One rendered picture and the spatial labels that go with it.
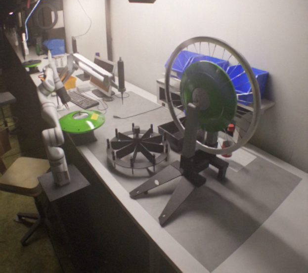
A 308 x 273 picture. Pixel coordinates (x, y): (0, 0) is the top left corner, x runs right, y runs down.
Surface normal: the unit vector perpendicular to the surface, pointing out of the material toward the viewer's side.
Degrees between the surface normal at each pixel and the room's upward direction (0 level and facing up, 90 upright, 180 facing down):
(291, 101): 90
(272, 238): 0
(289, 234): 0
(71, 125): 21
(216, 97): 86
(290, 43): 90
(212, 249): 0
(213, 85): 79
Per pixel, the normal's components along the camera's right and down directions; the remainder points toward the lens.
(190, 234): -0.02, -0.91
